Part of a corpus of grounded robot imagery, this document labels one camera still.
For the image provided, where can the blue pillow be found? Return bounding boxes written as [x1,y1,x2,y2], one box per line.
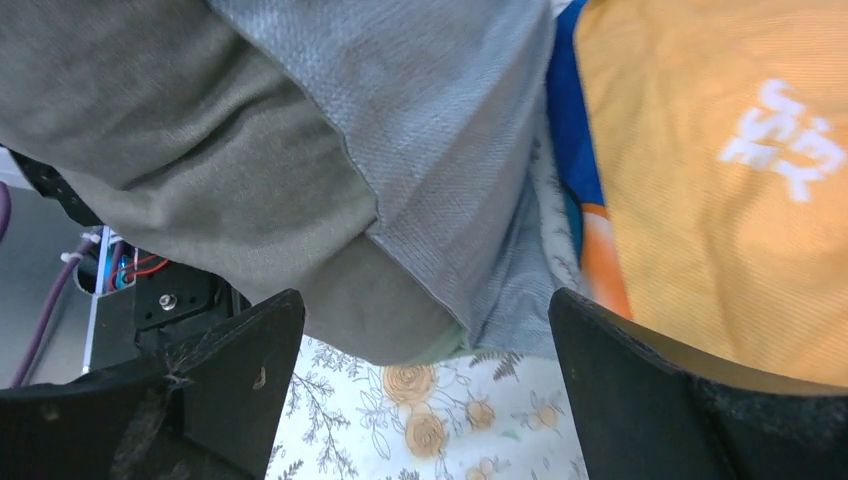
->
[545,0,607,260]

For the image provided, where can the orange printed pillow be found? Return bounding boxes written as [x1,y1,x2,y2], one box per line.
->
[574,1,847,387]

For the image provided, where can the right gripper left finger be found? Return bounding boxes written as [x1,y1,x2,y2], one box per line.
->
[1,290,305,479]

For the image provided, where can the grey blue pillowcase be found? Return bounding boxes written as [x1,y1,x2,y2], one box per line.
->
[1,1,560,365]

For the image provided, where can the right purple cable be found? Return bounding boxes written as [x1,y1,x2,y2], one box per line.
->
[0,182,101,389]

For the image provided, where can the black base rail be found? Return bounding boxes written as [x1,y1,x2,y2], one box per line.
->
[11,152,249,373]

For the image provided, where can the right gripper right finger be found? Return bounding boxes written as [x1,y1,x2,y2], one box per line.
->
[549,289,847,479]

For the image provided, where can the floral bed sheet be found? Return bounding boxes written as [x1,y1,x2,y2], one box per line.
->
[264,119,591,480]

